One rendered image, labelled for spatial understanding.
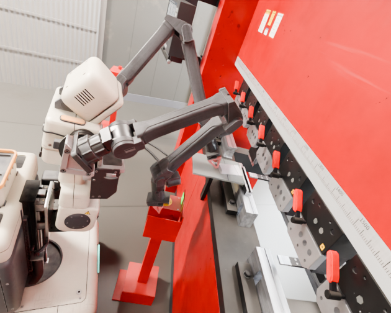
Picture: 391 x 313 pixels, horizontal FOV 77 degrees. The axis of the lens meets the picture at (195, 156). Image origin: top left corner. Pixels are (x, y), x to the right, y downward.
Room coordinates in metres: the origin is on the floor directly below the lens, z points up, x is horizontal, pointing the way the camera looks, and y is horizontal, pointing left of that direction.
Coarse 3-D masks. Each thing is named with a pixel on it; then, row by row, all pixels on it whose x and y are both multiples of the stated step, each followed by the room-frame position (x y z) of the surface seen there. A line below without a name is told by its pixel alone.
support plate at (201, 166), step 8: (192, 160) 1.03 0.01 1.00; (200, 160) 1.06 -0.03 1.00; (224, 160) 1.14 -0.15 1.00; (192, 168) 0.97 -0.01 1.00; (200, 168) 0.99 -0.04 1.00; (208, 168) 1.01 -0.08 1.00; (216, 168) 1.04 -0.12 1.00; (208, 176) 0.95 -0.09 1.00; (216, 176) 0.97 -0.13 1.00; (224, 176) 0.99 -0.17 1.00; (232, 176) 1.02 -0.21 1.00; (240, 176) 1.04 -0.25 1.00
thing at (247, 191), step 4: (244, 168) 1.13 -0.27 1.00; (244, 172) 1.11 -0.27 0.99; (244, 176) 1.07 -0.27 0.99; (248, 180) 1.04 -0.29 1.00; (244, 184) 1.00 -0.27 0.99; (248, 184) 1.01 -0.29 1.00; (244, 188) 0.98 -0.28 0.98; (248, 188) 0.98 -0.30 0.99; (244, 192) 0.97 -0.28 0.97; (248, 192) 0.96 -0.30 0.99; (252, 192) 0.96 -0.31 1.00
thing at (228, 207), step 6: (222, 186) 1.05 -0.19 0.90; (228, 186) 1.06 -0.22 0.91; (222, 192) 1.02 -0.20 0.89; (228, 192) 1.01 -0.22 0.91; (228, 198) 0.97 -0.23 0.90; (234, 198) 0.98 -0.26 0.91; (228, 204) 0.92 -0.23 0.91; (234, 204) 0.94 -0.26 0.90; (228, 210) 0.89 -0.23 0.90; (234, 210) 0.90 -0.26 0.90
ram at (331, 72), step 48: (288, 0) 1.40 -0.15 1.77; (336, 0) 0.99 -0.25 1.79; (384, 0) 0.78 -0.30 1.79; (288, 48) 1.17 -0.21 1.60; (336, 48) 0.85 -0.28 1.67; (384, 48) 0.68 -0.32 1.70; (288, 96) 0.97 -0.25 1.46; (336, 96) 0.73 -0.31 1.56; (384, 96) 0.60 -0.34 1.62; (288, 144) 0.81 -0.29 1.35; (336, 144) 0.63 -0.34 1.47; (384, 144) 0.52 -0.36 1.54; (384, 192) 0.45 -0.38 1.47; (384, 240) 0.38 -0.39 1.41; (384, 288) 0.32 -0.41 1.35
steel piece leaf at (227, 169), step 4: (220, 164) 1.09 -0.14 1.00; (224, 164) 1.10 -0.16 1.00; (220, 168) 1.03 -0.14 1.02; (224, 168) 1.06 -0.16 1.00; (228, 168) 1.08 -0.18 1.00; (232, 168) 1.09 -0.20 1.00; (220, 172) 1.01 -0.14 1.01; (224, 172) 1.03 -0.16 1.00; (228, 172) 1.04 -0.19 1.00; (232, 172) 1.05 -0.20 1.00; (236, 172) 1.07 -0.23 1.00
